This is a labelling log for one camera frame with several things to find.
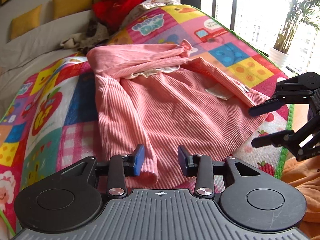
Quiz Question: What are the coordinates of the beige cloth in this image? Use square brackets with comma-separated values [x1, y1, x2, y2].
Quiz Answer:
[59, 32, 83, 49]

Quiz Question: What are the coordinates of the dark patterned cloth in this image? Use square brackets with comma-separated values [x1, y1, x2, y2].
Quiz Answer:
[78, 19, 113, 54]

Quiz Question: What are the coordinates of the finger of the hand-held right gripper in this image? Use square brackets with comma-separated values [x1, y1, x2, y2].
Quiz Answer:
[248, 98, 284, 117]
[251, 129, 295, 148]

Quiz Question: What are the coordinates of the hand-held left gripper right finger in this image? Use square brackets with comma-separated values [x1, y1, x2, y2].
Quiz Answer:
[177, 145, 266, 198]

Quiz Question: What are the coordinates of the pink corduroy garment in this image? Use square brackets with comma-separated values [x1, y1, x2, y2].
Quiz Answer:
[86, 39, 272, 188]

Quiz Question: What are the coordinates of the red garment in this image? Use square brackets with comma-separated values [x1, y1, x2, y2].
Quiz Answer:
[91, 0, 158, 28]

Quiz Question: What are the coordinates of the green potted palm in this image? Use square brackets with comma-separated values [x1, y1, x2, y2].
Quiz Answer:
[274, 0, 320, 54]

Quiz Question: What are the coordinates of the orange cloth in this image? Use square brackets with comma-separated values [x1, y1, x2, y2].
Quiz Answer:
[280, 154, 320, 228]

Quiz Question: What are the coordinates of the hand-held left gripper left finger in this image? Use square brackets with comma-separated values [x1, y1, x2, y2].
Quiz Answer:
[61, 144, 146, 198]

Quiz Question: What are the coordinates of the white plant pot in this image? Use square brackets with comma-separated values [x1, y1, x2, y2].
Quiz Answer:
[268, 46, 291, 68]

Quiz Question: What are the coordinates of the colourful printed play mat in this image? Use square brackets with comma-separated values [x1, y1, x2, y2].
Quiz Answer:
[0, 3, 296, 233]

